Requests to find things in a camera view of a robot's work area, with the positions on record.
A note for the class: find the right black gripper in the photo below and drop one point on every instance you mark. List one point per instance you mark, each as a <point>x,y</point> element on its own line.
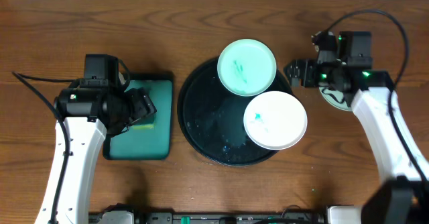
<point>299,72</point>

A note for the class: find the green rectangular sponge tray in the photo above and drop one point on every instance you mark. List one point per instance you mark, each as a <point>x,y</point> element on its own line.
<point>146,144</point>

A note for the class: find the black round tray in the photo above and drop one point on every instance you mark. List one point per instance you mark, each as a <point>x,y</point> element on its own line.
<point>211,119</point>

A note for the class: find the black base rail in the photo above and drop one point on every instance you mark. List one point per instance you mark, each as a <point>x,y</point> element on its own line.
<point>121,213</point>

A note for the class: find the white plate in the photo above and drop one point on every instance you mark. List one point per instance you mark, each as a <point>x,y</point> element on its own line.
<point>275,120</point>

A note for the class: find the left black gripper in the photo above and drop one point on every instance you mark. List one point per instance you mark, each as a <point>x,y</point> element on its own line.
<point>141,104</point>

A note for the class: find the green yellow sponge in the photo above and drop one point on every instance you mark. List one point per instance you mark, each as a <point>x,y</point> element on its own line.
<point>145,123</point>

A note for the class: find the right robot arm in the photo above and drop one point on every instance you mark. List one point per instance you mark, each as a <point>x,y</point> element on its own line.
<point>344,64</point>

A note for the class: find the mint plate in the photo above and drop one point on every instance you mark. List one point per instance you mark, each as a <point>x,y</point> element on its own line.
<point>246,67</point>
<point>334,98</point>

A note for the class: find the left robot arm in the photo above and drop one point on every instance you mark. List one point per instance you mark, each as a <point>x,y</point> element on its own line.
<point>91,108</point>

